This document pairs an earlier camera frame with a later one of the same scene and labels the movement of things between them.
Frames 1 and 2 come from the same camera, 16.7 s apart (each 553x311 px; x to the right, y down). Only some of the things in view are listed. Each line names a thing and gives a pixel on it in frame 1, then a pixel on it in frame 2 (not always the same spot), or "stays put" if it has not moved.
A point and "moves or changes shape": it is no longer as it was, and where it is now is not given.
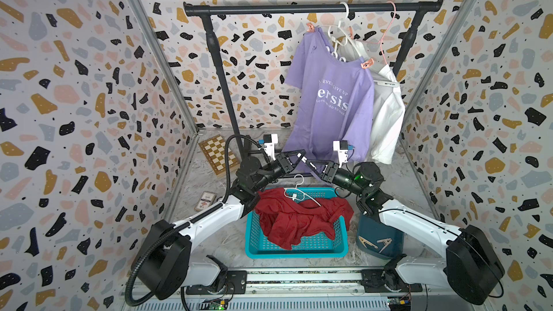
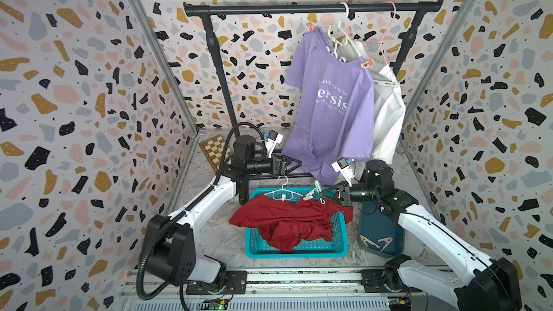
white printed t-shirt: [388, 122] stays put
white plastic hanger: [297, 194] → [283, 194]
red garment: [286, 218] moves or changes shape
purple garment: [335, 118] stays put
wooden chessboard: [214, 148] stays put
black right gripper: [330, 172] → [345, 187]
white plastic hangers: [338, 35] stays put
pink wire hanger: [384, 34] stays put
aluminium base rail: [311, 289] stays put
